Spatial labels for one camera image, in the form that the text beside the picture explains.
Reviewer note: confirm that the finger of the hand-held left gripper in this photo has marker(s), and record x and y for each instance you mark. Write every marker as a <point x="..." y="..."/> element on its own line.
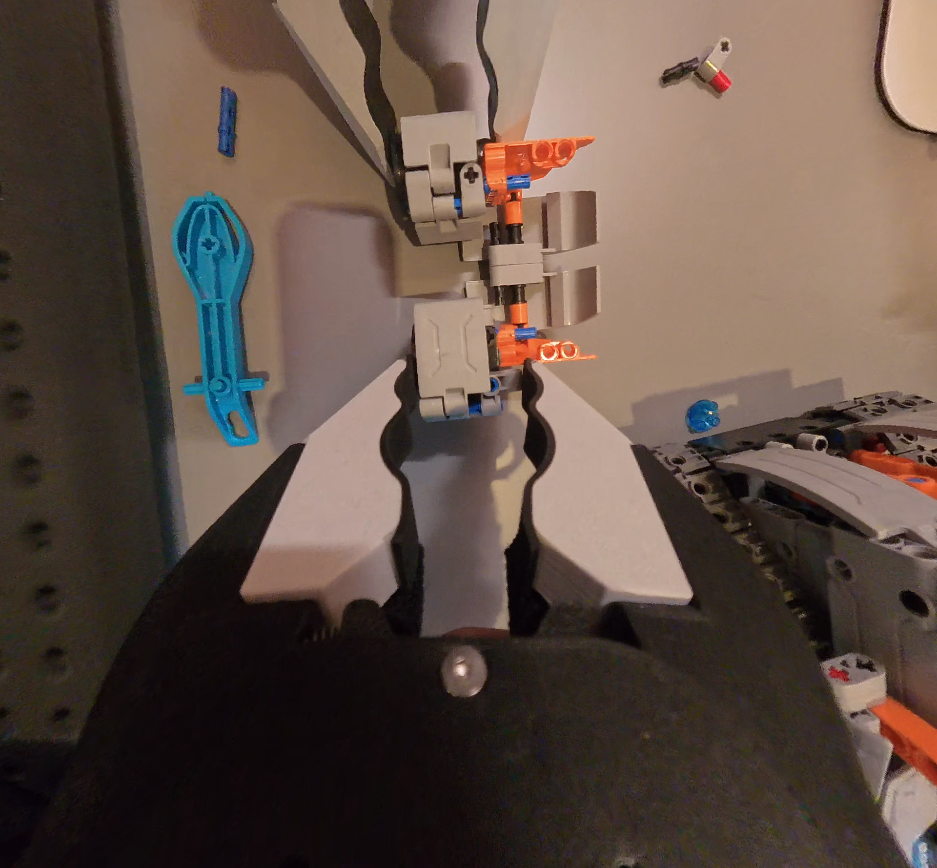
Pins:
<point x="322" y="40"/>
<point x="527" y="26"/>

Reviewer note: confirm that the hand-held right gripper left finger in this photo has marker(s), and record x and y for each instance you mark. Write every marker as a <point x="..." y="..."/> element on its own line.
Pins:
<point x="322" y="516"/>

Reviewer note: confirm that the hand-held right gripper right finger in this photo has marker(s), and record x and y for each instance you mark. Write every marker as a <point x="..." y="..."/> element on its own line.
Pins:
<point x="607" y="516"/>

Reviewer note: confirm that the grey hinged brick piece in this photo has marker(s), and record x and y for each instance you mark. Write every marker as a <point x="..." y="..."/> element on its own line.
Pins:
<point x="439" y="172"/>

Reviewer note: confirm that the small grey red-pinned brick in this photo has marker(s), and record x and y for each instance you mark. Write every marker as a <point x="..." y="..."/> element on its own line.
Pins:
<point x="714" y="70"/>

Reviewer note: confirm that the grey orange brick assembly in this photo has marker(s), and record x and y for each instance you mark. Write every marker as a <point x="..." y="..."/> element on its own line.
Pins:
<point x="446" y="348"/>

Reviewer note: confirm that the blue brick pin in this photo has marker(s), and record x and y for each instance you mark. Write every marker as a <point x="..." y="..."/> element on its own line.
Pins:
<point x="228" y="121"/>

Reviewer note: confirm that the blue translucent round brick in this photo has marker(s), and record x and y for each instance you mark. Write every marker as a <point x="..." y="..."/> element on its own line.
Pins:
<point x="704" y="416"/>

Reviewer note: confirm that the tracked toy brick robot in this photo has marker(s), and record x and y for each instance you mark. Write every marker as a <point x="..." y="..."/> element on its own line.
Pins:
<point x="842" y="516"/>

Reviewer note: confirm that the light blue brick separator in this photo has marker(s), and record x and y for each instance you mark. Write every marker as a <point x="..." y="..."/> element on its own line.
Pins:
<point x="212" y="260"/>

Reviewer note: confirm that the white tablet stand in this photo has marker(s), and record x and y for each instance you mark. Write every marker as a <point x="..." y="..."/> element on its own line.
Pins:
<point x="915" y="40"/>

